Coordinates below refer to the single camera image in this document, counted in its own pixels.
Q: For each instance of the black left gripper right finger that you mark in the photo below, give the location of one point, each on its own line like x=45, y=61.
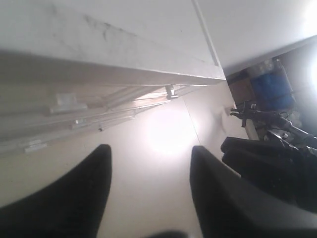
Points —
x=229, y=207

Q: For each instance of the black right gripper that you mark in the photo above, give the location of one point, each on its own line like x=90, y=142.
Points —
x=286, y=173

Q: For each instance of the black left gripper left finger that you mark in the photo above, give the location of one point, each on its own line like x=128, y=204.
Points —
x=71, y=207

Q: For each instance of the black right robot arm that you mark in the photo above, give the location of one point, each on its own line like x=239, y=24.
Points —
x=282, y=131

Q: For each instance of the white plastic drawer cabinet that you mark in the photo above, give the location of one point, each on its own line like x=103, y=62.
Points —
x=151, y=43

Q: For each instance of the blue background barrel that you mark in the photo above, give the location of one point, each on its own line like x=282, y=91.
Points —
x=273, y=91

